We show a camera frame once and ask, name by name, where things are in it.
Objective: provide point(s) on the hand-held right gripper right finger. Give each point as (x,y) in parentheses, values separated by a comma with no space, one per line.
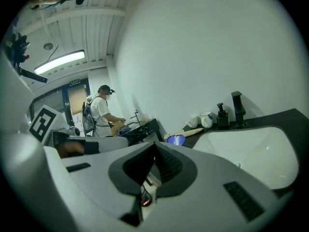
(207,202)

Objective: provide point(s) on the person's left hand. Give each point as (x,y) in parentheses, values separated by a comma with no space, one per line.
(71,150)

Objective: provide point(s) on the beige flat object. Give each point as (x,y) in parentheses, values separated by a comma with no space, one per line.
(186,132)

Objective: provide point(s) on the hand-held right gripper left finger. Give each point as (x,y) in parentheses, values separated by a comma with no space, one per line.
(72,197)

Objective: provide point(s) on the white cup with blue print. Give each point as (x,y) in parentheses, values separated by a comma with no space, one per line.
(206,120)

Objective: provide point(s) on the black rig with red knob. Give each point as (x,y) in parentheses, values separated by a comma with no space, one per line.
(23,57)

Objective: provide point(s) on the black faucet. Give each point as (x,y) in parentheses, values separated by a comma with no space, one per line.
(239,110)

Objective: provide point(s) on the green exit sign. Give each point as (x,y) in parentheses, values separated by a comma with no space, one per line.
(74,82)

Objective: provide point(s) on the black soap dispenser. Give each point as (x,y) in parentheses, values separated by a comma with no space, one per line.
(222,120)

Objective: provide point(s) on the black framed door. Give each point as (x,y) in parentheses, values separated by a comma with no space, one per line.
(76,98)

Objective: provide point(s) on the plain white cup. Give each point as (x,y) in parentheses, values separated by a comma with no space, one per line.
(192,122)

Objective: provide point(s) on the long ceiling light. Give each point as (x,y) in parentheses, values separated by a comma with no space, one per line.
(60,61)

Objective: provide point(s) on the round ceiling detector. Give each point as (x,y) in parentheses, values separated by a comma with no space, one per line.
(48,46)

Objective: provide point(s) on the white sink basin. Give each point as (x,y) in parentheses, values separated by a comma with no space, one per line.
(253,153)

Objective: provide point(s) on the black marbled counter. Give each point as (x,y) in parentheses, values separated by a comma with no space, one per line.
(144,129)

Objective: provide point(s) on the black countertop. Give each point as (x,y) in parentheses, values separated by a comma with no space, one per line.
(270,120)

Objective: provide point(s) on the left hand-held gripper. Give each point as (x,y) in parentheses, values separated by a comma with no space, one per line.
(44,122)

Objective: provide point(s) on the blue heart-shaped object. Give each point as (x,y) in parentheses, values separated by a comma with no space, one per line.
(175,139)

